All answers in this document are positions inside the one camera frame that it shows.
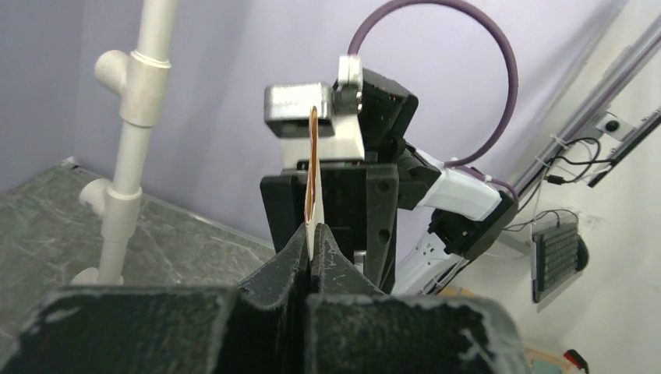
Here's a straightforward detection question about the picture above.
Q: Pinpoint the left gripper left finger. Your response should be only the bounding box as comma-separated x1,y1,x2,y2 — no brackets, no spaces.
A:
1,227,309,373

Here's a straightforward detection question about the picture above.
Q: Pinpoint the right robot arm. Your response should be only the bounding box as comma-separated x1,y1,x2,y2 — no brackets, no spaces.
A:
260,70,517,295

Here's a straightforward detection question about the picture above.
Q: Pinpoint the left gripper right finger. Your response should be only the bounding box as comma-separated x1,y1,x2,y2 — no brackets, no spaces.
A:
306,224,531,373

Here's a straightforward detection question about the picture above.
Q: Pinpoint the brown letter paper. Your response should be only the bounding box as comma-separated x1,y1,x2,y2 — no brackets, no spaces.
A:
304,106,325,261

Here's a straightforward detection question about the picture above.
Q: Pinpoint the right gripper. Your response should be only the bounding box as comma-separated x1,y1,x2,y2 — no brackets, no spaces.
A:
260,164,399,294

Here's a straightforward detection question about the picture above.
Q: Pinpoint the black keyboard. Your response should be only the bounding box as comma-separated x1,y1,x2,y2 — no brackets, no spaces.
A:
532,222,590,304

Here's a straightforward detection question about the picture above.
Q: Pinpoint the white PVC pipe frame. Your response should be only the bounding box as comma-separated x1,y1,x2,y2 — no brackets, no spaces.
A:
71,0,178,285

